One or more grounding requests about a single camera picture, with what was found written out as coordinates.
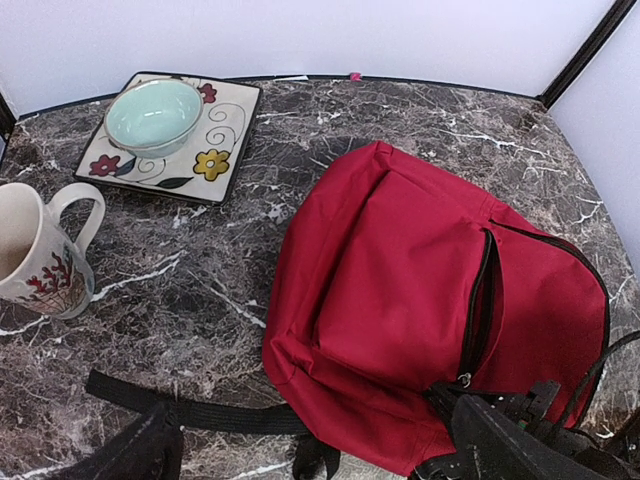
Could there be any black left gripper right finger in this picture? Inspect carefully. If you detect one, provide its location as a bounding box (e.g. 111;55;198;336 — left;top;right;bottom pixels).
451;395;615;479

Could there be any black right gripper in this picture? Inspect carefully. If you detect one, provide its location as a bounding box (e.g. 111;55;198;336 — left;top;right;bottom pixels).
414;381;639;479

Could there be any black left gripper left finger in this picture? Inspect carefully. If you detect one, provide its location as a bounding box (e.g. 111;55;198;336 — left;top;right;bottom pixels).
54;402;181;480

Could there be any red student backpack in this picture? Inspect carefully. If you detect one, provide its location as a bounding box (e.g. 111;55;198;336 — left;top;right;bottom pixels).
85;140;611;480

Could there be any white floral ceramic mug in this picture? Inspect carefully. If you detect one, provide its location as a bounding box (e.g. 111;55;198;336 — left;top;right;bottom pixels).
1;183;105;319

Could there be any teal bowl on plate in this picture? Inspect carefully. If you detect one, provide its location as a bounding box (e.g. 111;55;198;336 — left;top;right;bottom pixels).
103;78;204;159

